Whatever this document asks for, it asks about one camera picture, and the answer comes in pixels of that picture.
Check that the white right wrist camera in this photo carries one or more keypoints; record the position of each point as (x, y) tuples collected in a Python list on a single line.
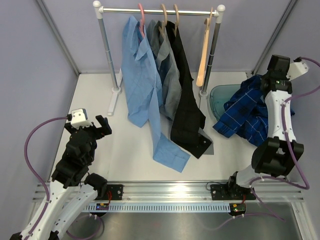
[(297, 69)]

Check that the blue plaid shirt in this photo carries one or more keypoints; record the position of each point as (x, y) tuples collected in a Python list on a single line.
[(246, 113)]

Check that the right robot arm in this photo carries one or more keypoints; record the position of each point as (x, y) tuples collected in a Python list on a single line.
[(275, 157)]

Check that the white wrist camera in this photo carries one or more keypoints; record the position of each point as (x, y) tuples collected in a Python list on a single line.
[(297, 69), (78, 118)]

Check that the light blue shirt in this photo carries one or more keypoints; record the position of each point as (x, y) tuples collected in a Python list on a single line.
[(143, 91)]

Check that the beige hanger with black shirt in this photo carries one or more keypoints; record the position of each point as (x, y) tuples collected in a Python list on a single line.
[(177, 21)]

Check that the teal transparent plastic tray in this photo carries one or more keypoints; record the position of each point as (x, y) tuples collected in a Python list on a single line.
[(218, 96)]

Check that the white and chrome clothes rack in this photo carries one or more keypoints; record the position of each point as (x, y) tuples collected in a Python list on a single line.
[(215, 24)]

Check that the beige hanger with grey shirt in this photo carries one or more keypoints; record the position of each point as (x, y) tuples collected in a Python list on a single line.
[(162, 26)]

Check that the pink plastic hanger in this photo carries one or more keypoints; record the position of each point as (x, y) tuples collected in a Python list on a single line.
[(142, 20)]

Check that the grey shirt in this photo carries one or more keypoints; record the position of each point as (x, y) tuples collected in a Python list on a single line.
[(167, 69)]

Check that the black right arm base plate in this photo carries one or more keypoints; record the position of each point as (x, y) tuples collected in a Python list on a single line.
[(224, 192)]

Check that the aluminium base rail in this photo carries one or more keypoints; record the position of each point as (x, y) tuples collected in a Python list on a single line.
[(198, 191)]

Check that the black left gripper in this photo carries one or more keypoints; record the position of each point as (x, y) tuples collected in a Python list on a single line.
[(104, 130)]

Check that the black shirt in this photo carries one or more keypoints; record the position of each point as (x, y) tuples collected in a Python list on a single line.
[(189, 119)]

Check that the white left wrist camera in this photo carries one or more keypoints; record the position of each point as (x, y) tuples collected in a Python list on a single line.
[(78, 118)]

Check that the light blue slotted cable duct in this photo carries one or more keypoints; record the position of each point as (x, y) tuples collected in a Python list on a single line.
[(118, 207)]

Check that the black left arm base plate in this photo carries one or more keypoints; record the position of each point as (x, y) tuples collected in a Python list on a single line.
[(112, 192)]

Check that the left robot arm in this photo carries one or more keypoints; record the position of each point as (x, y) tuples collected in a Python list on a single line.
[(71, 187)]

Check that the beige hanger of plaid shirt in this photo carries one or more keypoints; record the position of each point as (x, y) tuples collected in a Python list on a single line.
[(201, 70)]

